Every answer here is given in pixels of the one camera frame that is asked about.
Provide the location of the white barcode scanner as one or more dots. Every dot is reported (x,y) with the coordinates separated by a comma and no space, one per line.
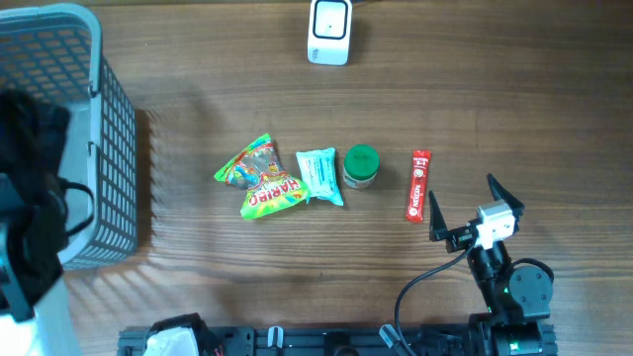
(329,32)

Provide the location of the mint toilet wipes pack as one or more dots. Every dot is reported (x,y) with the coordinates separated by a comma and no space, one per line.
(318,172)

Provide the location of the colourful candy bag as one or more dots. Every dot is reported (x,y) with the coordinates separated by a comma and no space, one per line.
(269,187)

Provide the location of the red Nescafe stick sachet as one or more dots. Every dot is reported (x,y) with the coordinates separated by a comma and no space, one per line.
(420,162)

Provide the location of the black aluminium mounting rail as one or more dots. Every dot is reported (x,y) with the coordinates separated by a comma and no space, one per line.
(427,339)

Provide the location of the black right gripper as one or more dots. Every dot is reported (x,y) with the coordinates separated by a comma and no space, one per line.
(458,237)

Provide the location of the grey plastic mesh basket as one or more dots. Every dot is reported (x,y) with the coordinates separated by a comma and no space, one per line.
(55,54)

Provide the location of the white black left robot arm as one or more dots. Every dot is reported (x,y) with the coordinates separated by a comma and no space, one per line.
(35,311)

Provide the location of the green lid jar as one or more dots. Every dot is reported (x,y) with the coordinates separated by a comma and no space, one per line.
(360,166)

